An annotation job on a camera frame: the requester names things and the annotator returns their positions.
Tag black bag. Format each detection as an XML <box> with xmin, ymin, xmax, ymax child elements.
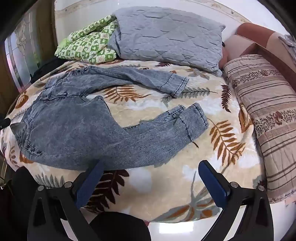
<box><xmin>30</xmin><ymin>57</ymin><xmax>67</xmax><ymax>78</ymax></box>

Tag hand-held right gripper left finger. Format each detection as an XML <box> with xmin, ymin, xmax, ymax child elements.
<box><xmin>27</xmin><ymin>159</ymin><xmax>105</xmax><ymax>241</ymax></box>

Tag patterned glass door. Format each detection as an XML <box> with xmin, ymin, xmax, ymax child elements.
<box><xmin>5</xmin><ymin>9</ymin><xmax>56</xmax><ymax>88</ymax></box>

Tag grey patterned cloth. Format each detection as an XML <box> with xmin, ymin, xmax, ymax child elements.
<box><xmin>279</xmin><ymin>34</ymin><xmax>296</xmax><ymax>54</ymax></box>

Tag wooden door panel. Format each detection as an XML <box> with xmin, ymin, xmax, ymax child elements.
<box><xmin>0</xmin><ymin>42</ymin><xmax>18</xmax><ymax>109</ymax></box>

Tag brown and pink cushion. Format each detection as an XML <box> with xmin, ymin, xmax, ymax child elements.
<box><xmin>221</xmin><ymin>22</ymin><xmax>296</xmax><ymax>93</ymax></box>

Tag leaf print blanket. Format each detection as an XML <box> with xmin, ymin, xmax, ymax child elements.
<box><xmin>0</xmin><ymin>59</ymin><xmax>266</xmax><ymax>223</ymax></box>

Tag green checked quilt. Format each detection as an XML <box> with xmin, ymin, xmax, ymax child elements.
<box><xmin>55</xmin><ymin>14</ymin><xmax>119</xmax><ymax>64</ymax></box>

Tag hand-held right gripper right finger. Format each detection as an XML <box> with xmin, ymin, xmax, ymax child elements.
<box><xmin>198</xmin><ymin>160</ymin><xmax>274</xmax><ymax>241</ymax></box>

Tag grey quilted pillow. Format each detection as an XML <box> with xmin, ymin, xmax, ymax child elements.
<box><xmin>107</xmin><ymin>7</ymin><xmax>226</xmax><ymax>77</ymax></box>

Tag blue denim pants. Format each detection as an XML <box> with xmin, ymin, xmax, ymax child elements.
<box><xmin>10</xmin><ymin>65</ymin><xmax>209</xmax><ymax>168</ymax></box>

